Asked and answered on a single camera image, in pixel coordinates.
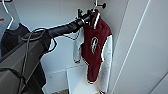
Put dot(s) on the white wardrobe door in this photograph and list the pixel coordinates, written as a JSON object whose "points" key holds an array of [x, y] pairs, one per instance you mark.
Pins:
{"points": [[143, 50]]}

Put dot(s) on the white hanger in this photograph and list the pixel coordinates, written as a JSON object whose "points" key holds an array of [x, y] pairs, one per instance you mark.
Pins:
{"points": [[96, 16], [13, 18]]}

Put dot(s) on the black wardrobe hook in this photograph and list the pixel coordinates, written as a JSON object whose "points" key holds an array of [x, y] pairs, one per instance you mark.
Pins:
{"points": [[5, 1], [101, 5]]}

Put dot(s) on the red white varsity jacket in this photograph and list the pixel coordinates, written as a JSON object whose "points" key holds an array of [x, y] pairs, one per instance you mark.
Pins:
{"points": [[96, 46]]}

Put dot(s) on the white wardrobe carcass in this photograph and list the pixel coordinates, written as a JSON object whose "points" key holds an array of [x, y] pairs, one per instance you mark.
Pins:
{"points": [[60, 43]]}

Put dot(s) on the black t-shirt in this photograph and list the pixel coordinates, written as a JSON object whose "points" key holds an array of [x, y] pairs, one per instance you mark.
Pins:
{"points": [[11, 36]]}

